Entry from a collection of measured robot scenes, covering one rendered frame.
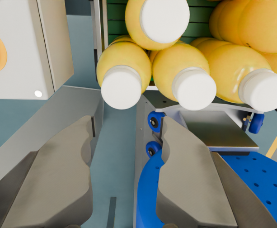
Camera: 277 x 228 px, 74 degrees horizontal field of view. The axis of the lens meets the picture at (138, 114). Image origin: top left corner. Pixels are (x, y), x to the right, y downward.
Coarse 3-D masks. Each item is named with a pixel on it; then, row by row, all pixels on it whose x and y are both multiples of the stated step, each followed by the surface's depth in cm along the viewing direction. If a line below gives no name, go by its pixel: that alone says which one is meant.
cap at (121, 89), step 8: (112, 72) 17; (120, 72) 17; (128, 72) 17; (104, 80) 17; (112, 80) 17; (120, 80) 17; (128, 80) 17; (136, 80) 17; (104, 88) 17; (112, 88) 17; (120, 88) 17; (128, 88) 17; (136, 88) 17; (104, 96) 18; (112, 96) 18; (120, 96) 18; (128, 96) 18; (136, 96) 18; (112, 104) 18; (120, 104) 18; (128, 104) 18
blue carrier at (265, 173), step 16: (160, 160) 33; (240, 160) 34; (256, 160) 34; (272, 160) 34; (144, 176) 30; (240, 176) 30; (256, 176) 31; (272, 176) 31; (144, 192) 27; (256, 192) 28; (272, 192) 28; (144, 208) 25; (272, 208) 25; (144, 224) 23; (160, 224) 23
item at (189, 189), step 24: (168, 120) 12; (168, 144) 10; (192, 144) 10; (168, 168) 8; (192, 168) 8; (168, 192) 7; (192, 192) 7; (216, 192) 7; (168, 216) 7; (192, 216) 6; (216, 216) 6
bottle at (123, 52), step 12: (120, 36) 31; (108, 48) 22; (120, 48) 21; (132, 48) 21; (144, 48) 27; (108, 60) 20; (120, 60) 19; (132, 60) 20; (144, 60) 21; (96, 72) 22; (108, 72) 19; (144, 72) 20; (144, 84) 21
